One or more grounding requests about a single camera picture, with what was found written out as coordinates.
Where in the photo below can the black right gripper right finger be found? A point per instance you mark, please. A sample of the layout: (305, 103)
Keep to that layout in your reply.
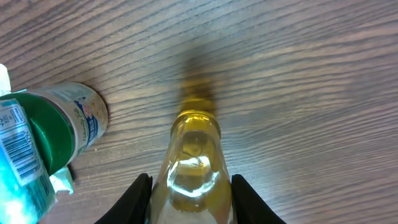
(249, 206)

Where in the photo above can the green white Knorr container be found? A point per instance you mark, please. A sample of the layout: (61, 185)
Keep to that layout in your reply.
(66, 119)

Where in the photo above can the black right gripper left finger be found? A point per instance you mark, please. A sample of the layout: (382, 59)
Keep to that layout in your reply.
(132, 205)

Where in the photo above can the yellow liquid bottle grey cap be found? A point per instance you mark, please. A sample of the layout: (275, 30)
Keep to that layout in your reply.
(193, 185)

